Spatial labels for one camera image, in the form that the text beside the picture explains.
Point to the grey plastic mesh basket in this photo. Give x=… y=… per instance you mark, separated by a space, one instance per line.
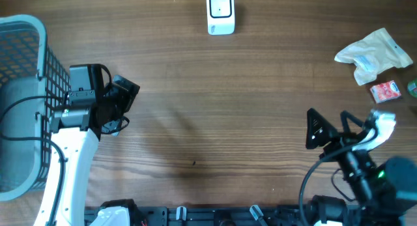
x=32 y=80

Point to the green drink bottle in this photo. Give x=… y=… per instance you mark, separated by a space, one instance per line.
x=412 y=88

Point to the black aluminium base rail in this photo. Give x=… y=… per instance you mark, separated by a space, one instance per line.
x=277 y=216

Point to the white barcode scanner box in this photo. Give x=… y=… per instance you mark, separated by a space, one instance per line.
x=220 y=17

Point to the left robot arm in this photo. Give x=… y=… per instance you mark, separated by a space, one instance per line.
x=92 y=108

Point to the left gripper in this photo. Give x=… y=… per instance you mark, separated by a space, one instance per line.
x=126 y=97

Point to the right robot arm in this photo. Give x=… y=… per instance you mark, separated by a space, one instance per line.
x=383 y=192

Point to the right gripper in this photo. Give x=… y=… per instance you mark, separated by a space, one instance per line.
x=345 y=139

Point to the brown cream snack pouch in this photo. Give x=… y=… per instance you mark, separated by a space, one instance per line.
x=373 y=55

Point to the red Kleenex tissue pack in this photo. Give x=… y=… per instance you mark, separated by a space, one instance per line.
x=385 y=91

